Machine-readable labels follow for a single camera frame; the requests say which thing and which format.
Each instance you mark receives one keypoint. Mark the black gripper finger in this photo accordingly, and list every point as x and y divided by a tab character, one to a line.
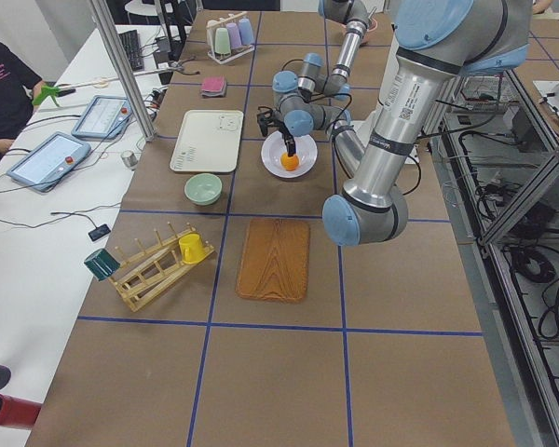
290	146

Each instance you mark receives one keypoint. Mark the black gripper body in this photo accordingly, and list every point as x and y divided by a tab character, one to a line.
286	136

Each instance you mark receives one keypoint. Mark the orange fruit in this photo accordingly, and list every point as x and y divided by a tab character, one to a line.
289	163

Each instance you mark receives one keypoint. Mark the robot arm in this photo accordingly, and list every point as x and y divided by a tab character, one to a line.
434	42
316	76

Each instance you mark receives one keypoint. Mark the cream bear tray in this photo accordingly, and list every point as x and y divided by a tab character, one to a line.
208	141

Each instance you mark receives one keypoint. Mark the brown wooden tray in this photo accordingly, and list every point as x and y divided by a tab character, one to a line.
274	261

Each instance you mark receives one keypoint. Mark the white round plate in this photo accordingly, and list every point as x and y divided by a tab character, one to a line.
276	158

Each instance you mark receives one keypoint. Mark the pink and grey cloth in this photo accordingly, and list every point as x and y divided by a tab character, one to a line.
213	87

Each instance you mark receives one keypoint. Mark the blue plastic cup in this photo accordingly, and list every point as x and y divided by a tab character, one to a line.
245	32

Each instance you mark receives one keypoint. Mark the green plastic cup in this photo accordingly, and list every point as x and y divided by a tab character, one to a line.
221	43

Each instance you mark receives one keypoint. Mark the light green bowl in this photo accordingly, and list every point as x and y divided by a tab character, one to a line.
203	189

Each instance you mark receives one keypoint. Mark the purple plastic cup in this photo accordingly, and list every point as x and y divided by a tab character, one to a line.
234	35

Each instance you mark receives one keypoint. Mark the pink bowl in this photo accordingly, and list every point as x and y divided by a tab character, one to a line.
372	28

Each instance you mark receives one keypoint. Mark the yellow mug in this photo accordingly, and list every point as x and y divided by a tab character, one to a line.
192	248

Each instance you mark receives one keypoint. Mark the small metal cylinder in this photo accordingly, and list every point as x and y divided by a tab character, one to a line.
129	159

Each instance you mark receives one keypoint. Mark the black keyboard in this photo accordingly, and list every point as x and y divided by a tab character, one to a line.
131	45

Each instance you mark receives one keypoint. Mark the far blue teach pendant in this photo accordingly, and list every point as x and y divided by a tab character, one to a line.
104	118

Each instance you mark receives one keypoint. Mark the blue teach pendant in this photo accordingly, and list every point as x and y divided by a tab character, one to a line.
49	162
104	118

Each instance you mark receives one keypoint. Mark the wooden peg drying rack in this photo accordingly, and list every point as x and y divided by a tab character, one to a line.
147	274

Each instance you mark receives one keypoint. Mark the small black device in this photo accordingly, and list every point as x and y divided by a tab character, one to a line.
99	232

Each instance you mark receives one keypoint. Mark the dark green mug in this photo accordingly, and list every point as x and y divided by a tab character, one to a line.
101	264

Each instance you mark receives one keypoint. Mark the near blue teach pendant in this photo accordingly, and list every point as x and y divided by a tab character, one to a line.
49	162

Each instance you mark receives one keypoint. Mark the person in black shirt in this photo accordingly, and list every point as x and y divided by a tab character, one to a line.
19	85

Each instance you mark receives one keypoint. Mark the red tube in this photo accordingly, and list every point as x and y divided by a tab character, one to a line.
18	413

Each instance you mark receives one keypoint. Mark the white wire cup rack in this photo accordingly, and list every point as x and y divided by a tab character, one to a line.
212	25

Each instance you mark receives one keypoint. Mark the aluminium frame post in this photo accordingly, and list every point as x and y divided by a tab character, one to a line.
101	14

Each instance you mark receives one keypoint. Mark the green handled grabber tool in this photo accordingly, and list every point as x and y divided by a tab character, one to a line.
53	91

